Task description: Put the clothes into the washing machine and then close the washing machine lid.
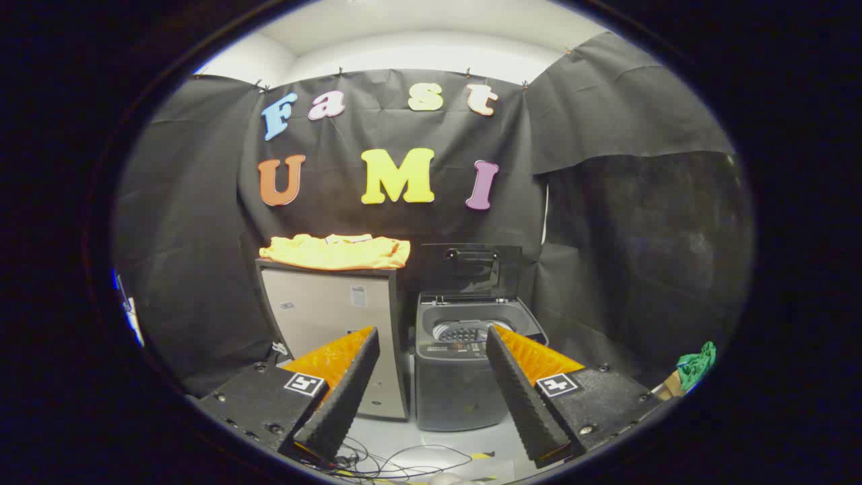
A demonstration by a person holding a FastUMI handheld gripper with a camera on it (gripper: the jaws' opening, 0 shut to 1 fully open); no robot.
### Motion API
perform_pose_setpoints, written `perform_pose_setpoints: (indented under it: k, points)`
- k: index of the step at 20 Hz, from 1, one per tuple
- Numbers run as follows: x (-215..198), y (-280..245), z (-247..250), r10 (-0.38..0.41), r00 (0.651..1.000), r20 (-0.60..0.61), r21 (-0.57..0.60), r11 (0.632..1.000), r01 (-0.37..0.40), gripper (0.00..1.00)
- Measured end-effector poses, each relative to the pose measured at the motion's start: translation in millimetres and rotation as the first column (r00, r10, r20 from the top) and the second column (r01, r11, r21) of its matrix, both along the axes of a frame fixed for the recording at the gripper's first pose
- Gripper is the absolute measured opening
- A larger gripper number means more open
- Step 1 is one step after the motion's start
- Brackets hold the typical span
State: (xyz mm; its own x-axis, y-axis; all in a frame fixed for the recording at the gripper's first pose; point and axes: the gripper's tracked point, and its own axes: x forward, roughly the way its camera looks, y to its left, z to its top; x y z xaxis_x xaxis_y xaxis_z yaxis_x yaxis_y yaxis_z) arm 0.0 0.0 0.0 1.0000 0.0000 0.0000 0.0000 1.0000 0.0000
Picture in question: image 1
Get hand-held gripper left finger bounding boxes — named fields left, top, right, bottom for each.
left=199, top=327, right=382, bottom=467

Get grey washing machine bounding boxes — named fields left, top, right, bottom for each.
left=413, top=293, right=550, bottom=432

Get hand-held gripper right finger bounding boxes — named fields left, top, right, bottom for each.
left=485, top=323, right=665, bottom=470

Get thin black cables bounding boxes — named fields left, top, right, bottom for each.
left=323, top=434, right=475, bottom=483

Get grey cabinet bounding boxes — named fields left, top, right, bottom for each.
left=255, top=259, right=410, bottom=422

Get orange polo shirt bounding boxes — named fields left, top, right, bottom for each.
left=259, top=233, right=411, bottom=271

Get white and blue object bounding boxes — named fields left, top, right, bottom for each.
left=112, top=269, right=146, bottom=348

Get green cloth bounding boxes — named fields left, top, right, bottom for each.
left=676, top=341, right=717, bottom=393

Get wooden object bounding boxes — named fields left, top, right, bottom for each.
left=652, top=370, right=686, bottom=402

